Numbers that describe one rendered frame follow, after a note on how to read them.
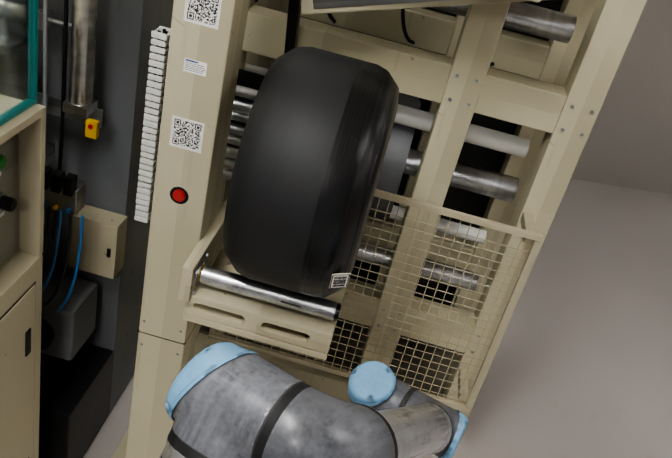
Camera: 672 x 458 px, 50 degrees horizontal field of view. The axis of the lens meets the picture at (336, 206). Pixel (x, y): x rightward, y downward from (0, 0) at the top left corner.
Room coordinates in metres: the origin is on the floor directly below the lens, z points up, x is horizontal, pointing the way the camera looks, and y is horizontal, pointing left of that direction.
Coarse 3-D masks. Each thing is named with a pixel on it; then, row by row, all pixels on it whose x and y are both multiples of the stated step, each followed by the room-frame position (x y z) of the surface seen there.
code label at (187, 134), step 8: (176, 120) 1.45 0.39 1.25; (184, 120) 1.45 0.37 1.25; (192, 120) 1.45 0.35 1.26; (176, 128) 1.45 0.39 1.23; (184, 128) 1.45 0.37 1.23; (192, 128) 1.45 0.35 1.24; (200, 128) 1.45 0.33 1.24; (176, 136) 1.45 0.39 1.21; (184, 136) 1.45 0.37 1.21; (192, 136) 1.45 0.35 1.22; (200, 136) 1.45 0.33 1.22; (176, 144) 1.45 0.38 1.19; (184, 144) 1.45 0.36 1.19; (192, 144) 1.45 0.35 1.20; (200, 144) 1.45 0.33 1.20; (200, 152) 1.45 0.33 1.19
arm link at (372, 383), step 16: (368, 368) 1.07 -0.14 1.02; (384, 368) 1.07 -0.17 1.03; (352, 384) 1.04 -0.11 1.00; (368, 384) 1.04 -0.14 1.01; (384, 384) 1.04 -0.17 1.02; (400, 384) 1.06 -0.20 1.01; (352, 400) 1.03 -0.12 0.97; (368, 400) 1.01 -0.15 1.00; (384, 400) 1.02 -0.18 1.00; (400, 400) 1.02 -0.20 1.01
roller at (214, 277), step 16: (208, 272) 1.38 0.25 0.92; (224, 272) 1.39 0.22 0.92; (224, 288) 1.37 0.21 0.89; (240, 288) 1.36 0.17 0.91; (256, 288) 1.37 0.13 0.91; (272, 288) 1.38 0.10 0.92; (288, 304) 1.36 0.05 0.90; (304, 304) 1.36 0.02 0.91; (320, 304) 1.36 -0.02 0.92; (336, 304) 1.37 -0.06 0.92
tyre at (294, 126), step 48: (288, 96) 1.37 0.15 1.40; (336, 96) 1.39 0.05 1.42; (384, 96) 1.45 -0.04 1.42; (240, 144) 1.32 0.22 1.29; (288, 144) 1.30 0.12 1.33; (336, 144) 1.31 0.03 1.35; (384, 144) 1.37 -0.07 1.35; (240, 192) 1.26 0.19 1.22; (288, 192) 1.25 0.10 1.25; (336, 192) 1.26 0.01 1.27; (240, 240) 1.26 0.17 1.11; (288, 240) 1.24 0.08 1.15; (336, 240) 1.24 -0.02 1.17; (288, 288) 1.32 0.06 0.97; (336, 288) 1.32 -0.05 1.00
